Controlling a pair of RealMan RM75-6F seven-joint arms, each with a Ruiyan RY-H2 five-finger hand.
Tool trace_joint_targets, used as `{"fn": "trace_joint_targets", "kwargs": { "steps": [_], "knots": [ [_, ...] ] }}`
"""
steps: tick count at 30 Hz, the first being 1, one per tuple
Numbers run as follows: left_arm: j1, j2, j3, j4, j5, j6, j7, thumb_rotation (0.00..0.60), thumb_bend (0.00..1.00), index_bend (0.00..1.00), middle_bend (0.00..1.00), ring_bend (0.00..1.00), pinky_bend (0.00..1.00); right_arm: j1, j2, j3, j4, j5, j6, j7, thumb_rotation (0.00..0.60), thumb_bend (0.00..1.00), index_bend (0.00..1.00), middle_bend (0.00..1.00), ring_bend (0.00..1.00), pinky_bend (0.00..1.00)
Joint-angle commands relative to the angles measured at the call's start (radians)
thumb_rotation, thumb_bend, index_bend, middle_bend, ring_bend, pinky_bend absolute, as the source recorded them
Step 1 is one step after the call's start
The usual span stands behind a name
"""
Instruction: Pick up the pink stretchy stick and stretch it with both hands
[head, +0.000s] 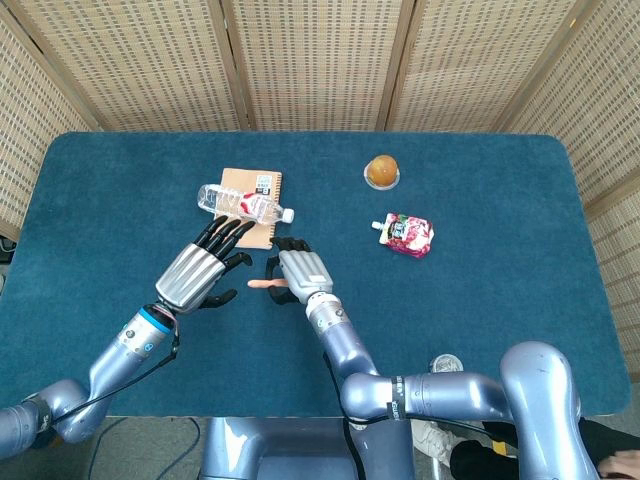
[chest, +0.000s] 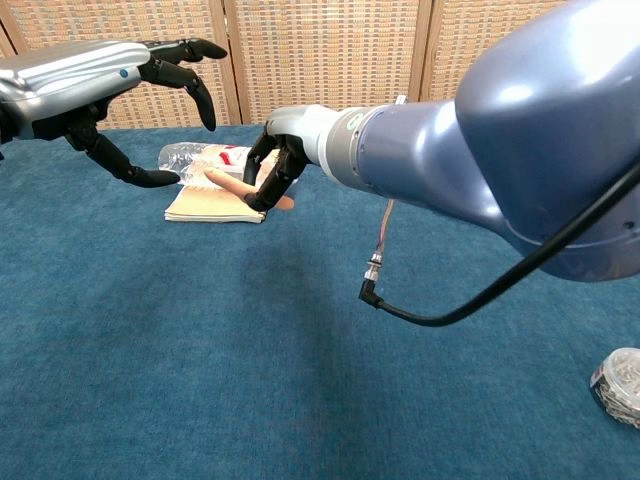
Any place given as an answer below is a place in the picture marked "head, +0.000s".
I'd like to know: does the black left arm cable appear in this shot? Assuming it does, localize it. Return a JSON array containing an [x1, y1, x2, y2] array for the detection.
[[47, 319, 182, 422]]

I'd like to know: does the white sneaker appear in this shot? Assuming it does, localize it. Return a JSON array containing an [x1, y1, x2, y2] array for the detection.
[[410, 419, 459, 469]]

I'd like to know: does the red spouted drink pouch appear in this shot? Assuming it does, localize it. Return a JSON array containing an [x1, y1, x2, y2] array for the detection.
[[370, 212, 436, 260]]

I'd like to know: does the clear plastic water bottle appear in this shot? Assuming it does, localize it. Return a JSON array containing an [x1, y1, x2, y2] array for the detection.
[[196, 183, 296, 226]]

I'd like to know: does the bare human hand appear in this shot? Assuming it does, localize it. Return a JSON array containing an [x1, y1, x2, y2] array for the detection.
[[598, 449, 640, 480]]

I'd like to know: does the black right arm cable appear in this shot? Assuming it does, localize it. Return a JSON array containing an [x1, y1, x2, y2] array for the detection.
[[321, 348, 369, 480]]

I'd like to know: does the blue plush tablecloth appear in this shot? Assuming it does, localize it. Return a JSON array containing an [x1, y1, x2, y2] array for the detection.
[[0, 130, 633, 419]]

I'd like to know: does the woven bamboo screen panel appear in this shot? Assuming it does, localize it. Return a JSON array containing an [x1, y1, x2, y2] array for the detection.
[[0, 9, 104, 244], [4, 0, 254, 133], [219, 0, 417, 133], [375, 0, 599, 134], [497, 0, 640, 374]]

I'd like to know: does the brown spiral notebook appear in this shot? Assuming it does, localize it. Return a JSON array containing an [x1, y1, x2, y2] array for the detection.
[[219, 168, 284, 251]]

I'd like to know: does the blue-grey robot torso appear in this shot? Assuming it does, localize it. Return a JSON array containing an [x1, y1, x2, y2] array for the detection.
[[198, 416, 360, 480]]

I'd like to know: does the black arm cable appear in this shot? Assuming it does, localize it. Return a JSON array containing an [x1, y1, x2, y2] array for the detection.
[[321, 348, 369, 480], [47, 319, 182, 422]]

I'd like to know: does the black trouser leg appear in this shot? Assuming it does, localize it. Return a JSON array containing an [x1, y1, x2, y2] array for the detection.
[[448, 418, 640, 480]]

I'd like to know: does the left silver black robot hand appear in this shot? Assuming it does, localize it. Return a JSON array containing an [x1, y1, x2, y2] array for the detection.
[[153, 216, 257, 316]]

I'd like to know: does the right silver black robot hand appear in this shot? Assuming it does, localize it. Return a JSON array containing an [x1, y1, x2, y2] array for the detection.
[[264, 236, 336, 305]]

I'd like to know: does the silver round tin can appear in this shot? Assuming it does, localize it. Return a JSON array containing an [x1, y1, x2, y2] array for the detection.
[[430, 353, 464, 375]]

